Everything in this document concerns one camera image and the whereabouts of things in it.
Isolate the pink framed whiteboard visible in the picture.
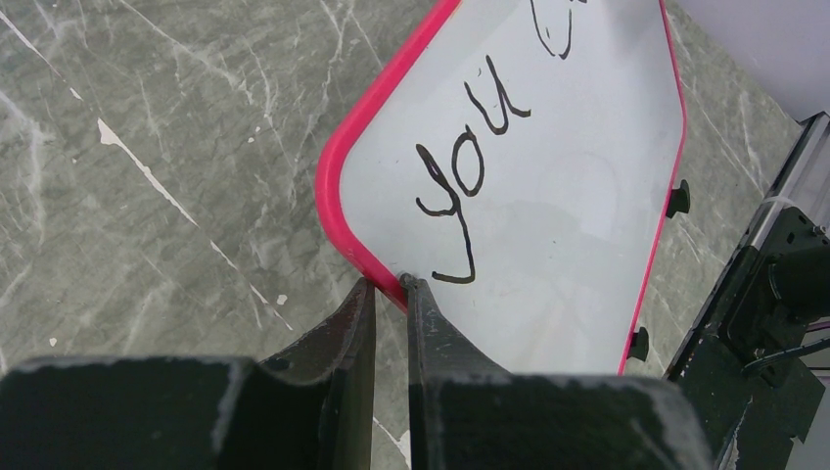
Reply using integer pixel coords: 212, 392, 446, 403
315, 1, 685, 374

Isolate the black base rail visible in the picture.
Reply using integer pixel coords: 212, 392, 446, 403
666, 113, 829, 469

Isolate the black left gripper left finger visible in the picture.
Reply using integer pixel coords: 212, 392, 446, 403
1, 279, 376, 469

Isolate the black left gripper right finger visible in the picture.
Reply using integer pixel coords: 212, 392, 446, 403
400, 274, 714, 469

